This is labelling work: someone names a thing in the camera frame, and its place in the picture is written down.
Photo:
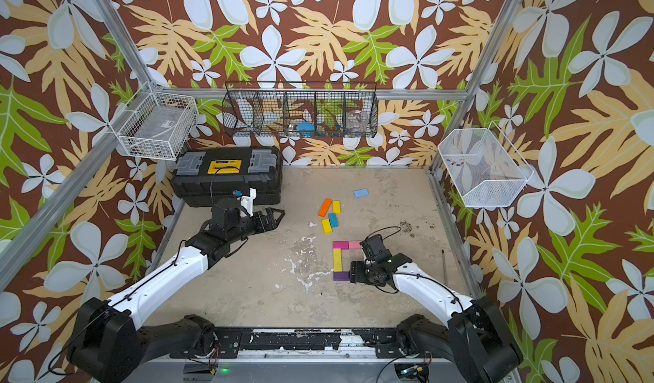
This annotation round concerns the pink block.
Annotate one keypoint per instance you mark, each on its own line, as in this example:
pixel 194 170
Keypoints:
pixel 355 244

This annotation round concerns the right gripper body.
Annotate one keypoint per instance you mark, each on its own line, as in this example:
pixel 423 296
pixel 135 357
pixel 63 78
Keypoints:
pixel 364 271

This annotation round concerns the white wire basket left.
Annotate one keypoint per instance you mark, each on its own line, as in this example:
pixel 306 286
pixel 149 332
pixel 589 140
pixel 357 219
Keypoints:
pixel 155 123

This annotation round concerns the small yellow block top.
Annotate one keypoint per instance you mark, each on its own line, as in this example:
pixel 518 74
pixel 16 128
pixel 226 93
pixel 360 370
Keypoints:
pixel 336 207

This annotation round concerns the blue object in basket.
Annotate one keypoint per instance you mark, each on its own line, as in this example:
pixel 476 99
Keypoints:
pixel 306 129

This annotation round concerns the black toolbox yellow handle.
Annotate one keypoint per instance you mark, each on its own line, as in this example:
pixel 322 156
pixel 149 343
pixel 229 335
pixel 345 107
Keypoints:
pixel 203 177

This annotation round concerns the black wire basket rear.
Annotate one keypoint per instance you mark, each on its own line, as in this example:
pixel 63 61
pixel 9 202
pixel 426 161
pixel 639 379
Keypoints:
pixel 336 109

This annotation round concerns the magenta block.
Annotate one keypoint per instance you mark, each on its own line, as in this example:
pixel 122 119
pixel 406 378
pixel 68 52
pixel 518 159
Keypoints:
pixel 340 245

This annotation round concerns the orange block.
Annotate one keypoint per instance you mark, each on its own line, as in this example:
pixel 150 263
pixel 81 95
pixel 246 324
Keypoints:
pixel 325 208

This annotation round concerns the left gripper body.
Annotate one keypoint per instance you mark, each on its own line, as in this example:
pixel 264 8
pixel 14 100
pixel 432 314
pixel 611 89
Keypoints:
pixel 243 231

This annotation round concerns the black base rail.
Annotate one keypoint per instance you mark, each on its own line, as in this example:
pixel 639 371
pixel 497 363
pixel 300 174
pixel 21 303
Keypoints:
pixel 242 343

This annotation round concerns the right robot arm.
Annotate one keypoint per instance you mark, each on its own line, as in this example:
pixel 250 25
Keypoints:
pixel 471 333

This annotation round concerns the white wire basket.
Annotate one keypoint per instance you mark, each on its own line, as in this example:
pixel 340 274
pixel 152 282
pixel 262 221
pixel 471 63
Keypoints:
pixel 486 168
pixel 155 123

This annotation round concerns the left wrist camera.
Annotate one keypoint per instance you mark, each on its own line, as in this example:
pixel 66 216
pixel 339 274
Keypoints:
pixel 248 200

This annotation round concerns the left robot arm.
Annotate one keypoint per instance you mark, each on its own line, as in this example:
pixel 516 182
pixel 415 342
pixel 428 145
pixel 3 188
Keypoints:
pixel 111 339

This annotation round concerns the white wire basket right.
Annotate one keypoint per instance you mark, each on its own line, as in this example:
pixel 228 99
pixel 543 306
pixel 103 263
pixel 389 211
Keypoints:
pixel 486 168

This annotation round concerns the teal block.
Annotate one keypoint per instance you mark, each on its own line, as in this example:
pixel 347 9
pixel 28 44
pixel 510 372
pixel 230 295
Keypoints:
pixel 332 217

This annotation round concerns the purple block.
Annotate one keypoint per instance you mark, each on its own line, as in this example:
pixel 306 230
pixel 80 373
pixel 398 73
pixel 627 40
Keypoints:
pixel 341 277

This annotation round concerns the long yellow block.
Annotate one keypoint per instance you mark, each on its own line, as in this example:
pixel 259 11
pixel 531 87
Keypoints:
pixel 337 260

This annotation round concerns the light blue block far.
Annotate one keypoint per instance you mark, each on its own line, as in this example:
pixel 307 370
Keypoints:
pixel 361 193

